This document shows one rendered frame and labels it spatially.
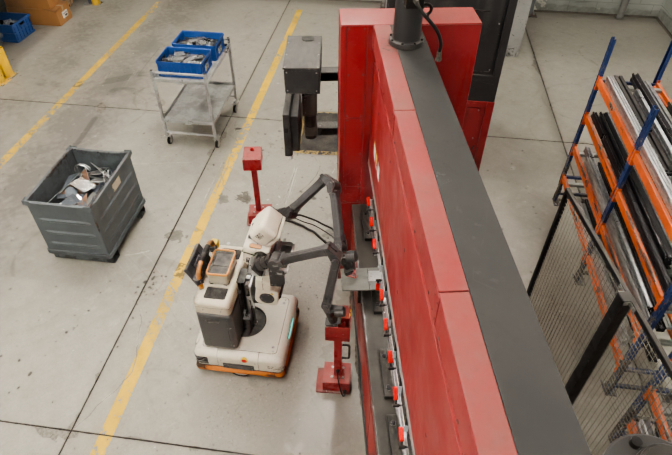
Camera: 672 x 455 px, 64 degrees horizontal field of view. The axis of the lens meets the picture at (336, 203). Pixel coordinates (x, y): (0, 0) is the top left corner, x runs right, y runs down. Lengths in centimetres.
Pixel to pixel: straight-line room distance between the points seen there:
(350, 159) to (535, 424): 266
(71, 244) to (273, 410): 233
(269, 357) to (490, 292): 246
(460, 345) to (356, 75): 224
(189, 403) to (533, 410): 303
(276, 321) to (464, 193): 239
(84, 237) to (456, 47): 341
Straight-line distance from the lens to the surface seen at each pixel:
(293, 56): 377
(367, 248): 378
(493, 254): 187
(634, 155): 432
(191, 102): 659
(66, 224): 503
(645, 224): 420
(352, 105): 359
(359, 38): 338
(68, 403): 450
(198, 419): 414
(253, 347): 402
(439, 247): 185
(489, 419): 152
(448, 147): 230
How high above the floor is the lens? 361
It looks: 42 degrees down
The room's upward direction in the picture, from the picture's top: straight up
